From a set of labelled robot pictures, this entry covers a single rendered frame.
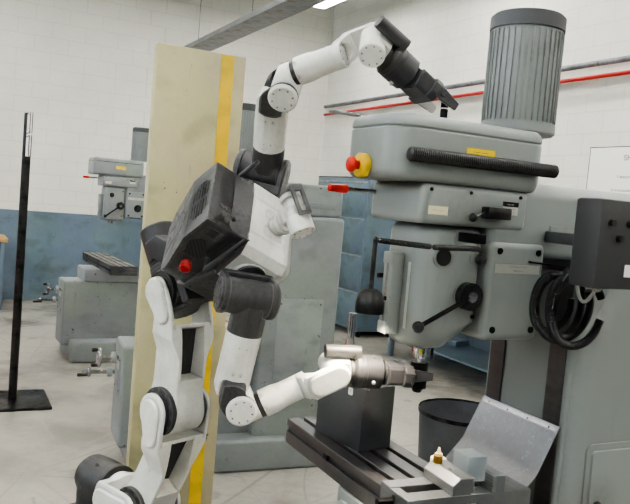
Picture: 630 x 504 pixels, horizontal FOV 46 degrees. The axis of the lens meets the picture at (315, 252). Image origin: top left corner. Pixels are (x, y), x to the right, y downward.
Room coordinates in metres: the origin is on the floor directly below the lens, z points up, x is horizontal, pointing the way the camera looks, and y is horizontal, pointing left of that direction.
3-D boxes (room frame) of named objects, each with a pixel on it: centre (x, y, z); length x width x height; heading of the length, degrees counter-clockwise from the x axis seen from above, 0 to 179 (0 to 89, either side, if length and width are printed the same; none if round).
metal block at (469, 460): (1.74, -0.41, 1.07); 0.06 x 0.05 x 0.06; 24
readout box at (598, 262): (1.79, -0.72, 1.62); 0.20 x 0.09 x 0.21; 117
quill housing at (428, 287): (1.96, -0.31, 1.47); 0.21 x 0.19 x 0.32; 27
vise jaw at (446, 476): (1.72, -0.36, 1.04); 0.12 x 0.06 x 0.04; 24
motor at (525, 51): (2.07, -0.52, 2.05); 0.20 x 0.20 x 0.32
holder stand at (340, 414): (2.23, -0.16, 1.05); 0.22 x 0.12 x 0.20; 35
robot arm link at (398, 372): (1.94, -0.21, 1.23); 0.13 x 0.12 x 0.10; 12
